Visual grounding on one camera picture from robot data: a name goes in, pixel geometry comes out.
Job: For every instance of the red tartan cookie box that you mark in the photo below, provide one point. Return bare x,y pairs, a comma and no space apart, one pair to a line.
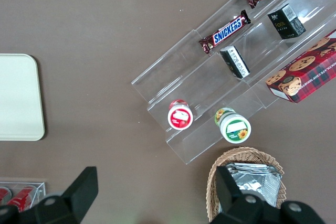
304,72

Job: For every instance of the green lid white jar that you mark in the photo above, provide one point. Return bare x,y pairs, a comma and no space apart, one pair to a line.
235,128

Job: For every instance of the red Coca-Cola bottle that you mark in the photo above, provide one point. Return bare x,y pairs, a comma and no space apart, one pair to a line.
22,197
4,195

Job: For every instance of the small black carton box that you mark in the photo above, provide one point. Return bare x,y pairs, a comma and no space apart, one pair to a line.
235,61
286,22

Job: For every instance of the red lid white jar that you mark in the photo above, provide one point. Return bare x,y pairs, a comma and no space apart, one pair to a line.
180,117

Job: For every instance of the stack of foil trays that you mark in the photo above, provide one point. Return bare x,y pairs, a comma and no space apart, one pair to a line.
257,182

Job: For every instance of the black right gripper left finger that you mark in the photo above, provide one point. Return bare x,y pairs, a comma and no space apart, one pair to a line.
76,197

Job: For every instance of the clear acrylic bottle rack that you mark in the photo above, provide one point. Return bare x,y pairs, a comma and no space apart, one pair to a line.
39,190

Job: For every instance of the light wicker basket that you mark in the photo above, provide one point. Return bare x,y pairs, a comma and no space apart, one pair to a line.
236,155

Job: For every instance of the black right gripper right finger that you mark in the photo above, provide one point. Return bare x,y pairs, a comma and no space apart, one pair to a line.
233,200

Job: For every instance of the clear acrylic stepped shelf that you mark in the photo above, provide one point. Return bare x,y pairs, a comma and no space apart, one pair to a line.
168,77

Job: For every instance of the cream plastic serving tray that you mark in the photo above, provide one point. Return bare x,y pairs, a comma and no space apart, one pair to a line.
18,98

